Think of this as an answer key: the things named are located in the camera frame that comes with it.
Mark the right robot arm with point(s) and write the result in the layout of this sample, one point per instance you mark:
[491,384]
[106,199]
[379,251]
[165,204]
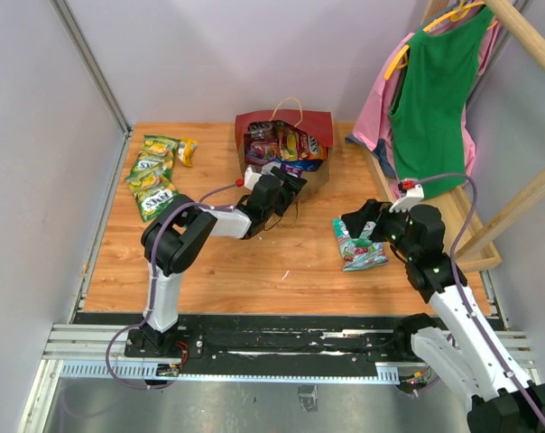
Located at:
[498,395]

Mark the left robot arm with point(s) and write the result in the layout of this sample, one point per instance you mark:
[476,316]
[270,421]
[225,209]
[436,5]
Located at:
[173,241]

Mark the green tank top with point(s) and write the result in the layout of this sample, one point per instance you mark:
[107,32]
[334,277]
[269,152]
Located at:
[426,114]

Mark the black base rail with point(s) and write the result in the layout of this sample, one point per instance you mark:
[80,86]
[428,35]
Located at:
[279,340]

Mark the green Fox's candy packet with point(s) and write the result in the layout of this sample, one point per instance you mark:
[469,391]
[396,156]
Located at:
[159,145]

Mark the wooden clothes rack frame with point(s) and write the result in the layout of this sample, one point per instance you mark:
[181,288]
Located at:
[508,113]

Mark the orange Fox's fruits packet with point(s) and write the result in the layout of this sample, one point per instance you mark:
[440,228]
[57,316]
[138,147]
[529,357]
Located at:
[295,144]

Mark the yellow clothes hanger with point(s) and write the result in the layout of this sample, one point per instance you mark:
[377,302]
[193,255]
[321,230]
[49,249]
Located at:
[401,59]

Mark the aluminium corner post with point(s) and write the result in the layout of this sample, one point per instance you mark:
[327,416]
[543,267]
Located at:
[79,40]

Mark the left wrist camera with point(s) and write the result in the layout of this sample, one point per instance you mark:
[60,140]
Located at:
[251,177]

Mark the red brown paper bag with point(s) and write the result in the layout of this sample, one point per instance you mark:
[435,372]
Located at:
[290,111]

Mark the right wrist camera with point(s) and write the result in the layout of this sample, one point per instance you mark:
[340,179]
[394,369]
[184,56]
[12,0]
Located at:
[411,194]

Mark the yellow snack packet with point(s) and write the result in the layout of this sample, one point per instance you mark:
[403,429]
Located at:
[186,150]

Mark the blue grey shirt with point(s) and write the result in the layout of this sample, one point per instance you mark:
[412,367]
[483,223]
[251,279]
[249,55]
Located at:
[379,152]

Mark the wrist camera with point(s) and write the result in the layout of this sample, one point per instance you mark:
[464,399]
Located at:
[411,194]
[251,177]

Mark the pink shirt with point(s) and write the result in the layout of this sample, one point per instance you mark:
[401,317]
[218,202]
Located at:
[374,121]

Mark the teal candy packet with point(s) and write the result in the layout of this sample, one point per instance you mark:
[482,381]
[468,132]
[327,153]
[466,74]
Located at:
[358,254]

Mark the blue Doritos chips packet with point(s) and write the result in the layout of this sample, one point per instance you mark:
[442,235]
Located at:
[305,165]

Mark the red snack packet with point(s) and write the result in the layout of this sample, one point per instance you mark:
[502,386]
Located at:
[262,142]

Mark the purple snack packet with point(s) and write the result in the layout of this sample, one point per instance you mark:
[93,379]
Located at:
[282,166]

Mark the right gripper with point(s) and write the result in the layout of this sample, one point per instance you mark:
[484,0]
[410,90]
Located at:
[370,211]

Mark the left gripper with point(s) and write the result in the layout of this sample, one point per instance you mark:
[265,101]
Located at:
[289,189]

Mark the white cable duct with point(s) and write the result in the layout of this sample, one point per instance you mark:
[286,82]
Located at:
[254,371]

